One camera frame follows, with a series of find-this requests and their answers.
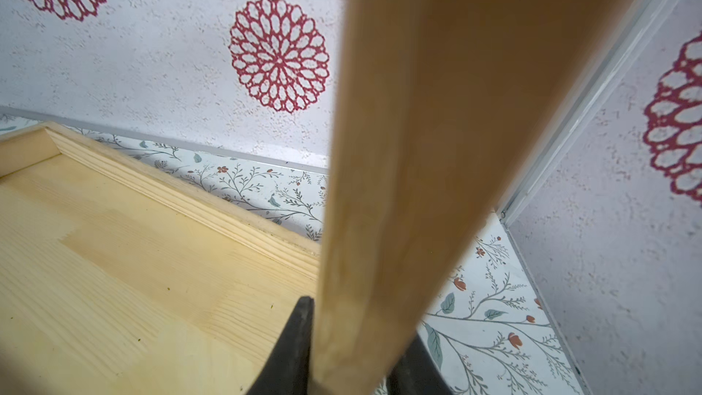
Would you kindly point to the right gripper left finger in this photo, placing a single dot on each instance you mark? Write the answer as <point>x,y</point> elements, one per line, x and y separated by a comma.
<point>286,371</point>

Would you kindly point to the wooden clothes rack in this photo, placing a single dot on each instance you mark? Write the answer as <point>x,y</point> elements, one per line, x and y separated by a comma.
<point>119,279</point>

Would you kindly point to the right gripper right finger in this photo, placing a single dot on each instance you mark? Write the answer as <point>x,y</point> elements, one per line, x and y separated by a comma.
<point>416,374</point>

